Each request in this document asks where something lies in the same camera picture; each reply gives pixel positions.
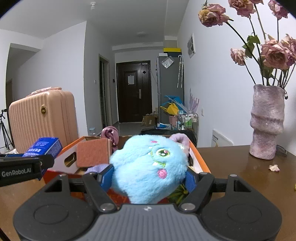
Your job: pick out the blue plastic frame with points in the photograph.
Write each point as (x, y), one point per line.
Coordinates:
(174, 98)

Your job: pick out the yellow and black box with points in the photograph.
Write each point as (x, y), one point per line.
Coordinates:
(172, 50)

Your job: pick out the white board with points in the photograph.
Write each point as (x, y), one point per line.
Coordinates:
(220, 139)

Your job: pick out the white wall electrical panel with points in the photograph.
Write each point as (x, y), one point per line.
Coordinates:
(192, 45)

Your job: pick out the pink bin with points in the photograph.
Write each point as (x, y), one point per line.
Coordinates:
(172, 120)

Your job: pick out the pink ribbed suitcase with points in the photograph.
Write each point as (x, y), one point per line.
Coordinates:
(44, 120)

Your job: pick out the yellow bag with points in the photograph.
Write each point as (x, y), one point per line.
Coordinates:
(172, 109)

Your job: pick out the pink layered sponge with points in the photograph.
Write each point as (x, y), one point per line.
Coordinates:
(92, 153)

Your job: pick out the purple satin scrunchie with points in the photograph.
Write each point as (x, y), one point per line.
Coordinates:
(110, 135)

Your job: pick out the fallen rose petal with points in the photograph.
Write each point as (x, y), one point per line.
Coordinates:
(274, 168)

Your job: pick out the purple textured vase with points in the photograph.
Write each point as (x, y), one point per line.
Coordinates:
(266, 125)

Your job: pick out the small clear plastic bag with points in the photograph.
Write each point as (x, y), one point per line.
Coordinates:
(167, 62)

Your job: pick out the green and blue packets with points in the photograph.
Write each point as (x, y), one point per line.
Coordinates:
(163, 126)

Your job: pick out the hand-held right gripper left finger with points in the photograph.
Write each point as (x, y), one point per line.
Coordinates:
(106, 179)

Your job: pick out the blue pocket tissue packet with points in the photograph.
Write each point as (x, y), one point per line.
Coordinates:
(44, 147)

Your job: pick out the white folded umbrella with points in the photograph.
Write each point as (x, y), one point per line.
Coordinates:
(180, 71)

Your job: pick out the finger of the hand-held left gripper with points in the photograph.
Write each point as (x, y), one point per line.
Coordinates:
(13, 155)
(47, 161)

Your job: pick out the purple feather decoration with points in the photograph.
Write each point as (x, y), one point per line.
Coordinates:
(194, 102)

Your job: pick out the dried pink roses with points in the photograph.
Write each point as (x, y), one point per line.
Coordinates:
(275, 53)

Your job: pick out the grey refrigerator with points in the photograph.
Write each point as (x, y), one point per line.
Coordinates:
(167, 83)

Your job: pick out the orange cardboard box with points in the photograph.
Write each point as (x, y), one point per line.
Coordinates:
(67, 153)

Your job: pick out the dark brown entrance door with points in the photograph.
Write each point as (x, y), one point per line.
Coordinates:
(134, 92)

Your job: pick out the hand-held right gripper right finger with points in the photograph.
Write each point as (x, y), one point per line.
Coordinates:
(189, 182)

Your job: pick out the brown cardboard box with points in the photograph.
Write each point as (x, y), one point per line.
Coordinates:
(149, 120)

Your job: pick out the black tripod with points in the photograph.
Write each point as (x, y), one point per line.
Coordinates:
(4, 132)

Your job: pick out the blue plush toy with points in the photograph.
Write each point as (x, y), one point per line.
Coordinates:
(145, 171)

